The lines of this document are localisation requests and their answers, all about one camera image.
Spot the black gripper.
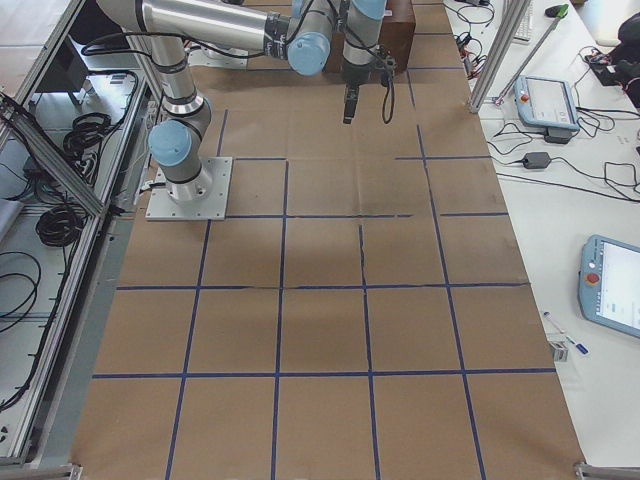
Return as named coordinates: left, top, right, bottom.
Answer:
left=341, top=61, right=375, bottom=124

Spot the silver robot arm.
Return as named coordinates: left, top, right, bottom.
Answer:
left=98, top=1, right=395, bottom=205

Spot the dark wooden drawer cabinet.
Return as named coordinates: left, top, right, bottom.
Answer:
left=324, top=0, right=416, bottom=73

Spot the black power adapter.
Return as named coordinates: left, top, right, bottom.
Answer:
left=522, top=152, right=551, bottom=170

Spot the blue teach pendant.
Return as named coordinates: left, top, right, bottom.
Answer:
left=513, top=75, right=579, bottom=132
left=578, top=235, right=640, bottom=338

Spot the white pen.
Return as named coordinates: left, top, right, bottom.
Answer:
left=543, top=311, right=589, bottom=356

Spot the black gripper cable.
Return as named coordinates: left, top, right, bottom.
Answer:
left=381, top=64, right=397, bottom=124

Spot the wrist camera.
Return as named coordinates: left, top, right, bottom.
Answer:
left=377, top=45, right=396, bottom=88

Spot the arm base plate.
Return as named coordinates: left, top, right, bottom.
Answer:
left=186, top=42, right=249, bottom=70
left=146, top=157, right=233, bottom=221

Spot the aluminium frame post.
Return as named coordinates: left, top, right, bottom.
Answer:
left=468, top=0, right=530, bottom=114

